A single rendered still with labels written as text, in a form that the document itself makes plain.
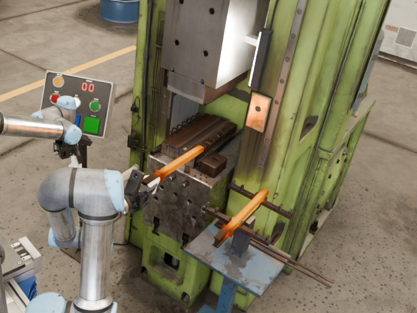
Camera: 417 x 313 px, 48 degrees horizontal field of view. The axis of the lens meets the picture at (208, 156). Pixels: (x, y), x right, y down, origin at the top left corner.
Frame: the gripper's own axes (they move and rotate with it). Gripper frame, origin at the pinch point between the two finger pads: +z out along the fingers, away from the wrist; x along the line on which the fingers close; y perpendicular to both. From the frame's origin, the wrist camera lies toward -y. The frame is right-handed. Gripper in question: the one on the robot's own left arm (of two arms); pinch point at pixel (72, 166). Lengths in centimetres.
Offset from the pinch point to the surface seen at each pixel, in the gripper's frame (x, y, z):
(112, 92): -17.1, -32.0, -22.0
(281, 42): 50, -68, -67
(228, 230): 77, -22, -8
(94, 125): -15.2, -20.7, -7.5
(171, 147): 16.2, -44.8, -4.1
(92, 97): -22.5, -24.2, -18.6
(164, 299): 30, -40, 93
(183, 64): 17, -45, -48
